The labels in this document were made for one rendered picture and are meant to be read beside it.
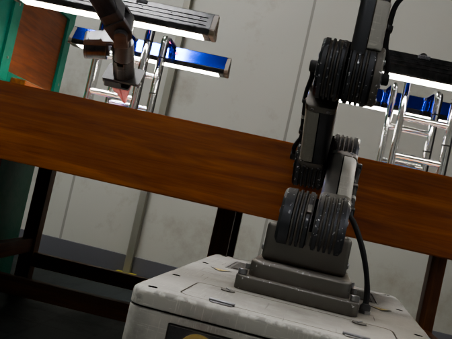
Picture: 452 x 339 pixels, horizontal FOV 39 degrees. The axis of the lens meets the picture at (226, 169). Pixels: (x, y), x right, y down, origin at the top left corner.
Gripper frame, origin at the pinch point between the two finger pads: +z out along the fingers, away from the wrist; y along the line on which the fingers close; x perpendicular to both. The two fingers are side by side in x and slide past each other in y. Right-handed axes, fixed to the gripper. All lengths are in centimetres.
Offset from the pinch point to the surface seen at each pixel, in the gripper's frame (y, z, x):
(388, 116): -79, 23, -44
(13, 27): 58, 21, -47
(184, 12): -9.9, -14.6, -25.5
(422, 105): -92, 28, -60
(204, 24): -16.6, -14.2, -22.1
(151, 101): 2.8, 30.7, -34.9
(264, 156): -42, -14, 24
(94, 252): 50, 199, -78
